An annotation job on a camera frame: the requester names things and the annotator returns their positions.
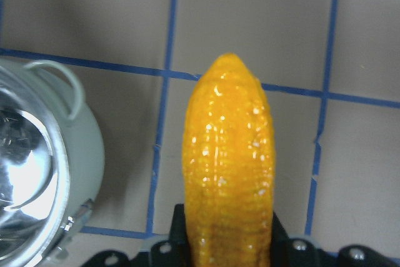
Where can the pale green electric pot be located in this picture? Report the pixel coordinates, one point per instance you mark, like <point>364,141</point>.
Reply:
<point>52,161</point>

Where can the yellow corn cob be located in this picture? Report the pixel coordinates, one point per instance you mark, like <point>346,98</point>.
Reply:
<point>228,164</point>

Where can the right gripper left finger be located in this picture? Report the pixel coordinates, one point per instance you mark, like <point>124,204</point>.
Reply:
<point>178,238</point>

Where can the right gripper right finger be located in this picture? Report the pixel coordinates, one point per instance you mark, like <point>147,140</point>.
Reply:
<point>282,249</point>

